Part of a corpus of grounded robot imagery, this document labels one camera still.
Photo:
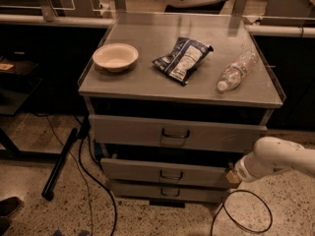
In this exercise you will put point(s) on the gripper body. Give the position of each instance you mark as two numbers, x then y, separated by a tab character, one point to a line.
245	171

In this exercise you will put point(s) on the grey drawer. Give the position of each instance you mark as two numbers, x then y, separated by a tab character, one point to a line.
163	133
129	189
166	173

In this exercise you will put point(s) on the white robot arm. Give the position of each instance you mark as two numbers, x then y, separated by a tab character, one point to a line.
272	156

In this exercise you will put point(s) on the grey bottom drawer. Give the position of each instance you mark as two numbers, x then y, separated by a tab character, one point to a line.
129	189

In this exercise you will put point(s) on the grey drawer cabinet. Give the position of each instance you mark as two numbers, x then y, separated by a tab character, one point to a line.
174	102

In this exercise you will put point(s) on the grey top drawer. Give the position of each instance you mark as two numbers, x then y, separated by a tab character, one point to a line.
163	133

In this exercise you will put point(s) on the clear plastic water bottle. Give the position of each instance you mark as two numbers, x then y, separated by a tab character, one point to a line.
234	74

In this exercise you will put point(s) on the blue chip bag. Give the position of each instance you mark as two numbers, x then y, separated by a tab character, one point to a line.
183	60

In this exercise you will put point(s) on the white bowl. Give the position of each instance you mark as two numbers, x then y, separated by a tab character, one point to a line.
115	57

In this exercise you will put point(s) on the black table leg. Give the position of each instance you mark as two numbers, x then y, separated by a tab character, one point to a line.
47	191

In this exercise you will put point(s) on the dark shoe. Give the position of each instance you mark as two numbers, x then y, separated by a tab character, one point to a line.
7	207

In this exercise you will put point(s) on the black side table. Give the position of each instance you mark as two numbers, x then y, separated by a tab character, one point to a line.
16	83

